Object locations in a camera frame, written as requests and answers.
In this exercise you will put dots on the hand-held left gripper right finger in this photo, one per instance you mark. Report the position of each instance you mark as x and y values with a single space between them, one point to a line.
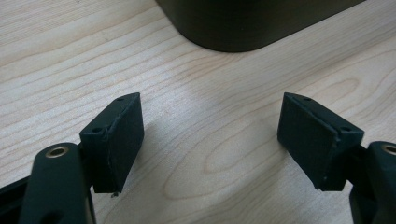
314 143

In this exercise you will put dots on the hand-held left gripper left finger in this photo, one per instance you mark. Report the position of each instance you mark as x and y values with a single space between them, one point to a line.
120 146

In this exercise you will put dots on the square metal compartment tin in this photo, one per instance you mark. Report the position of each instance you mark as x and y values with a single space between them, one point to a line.
258 21

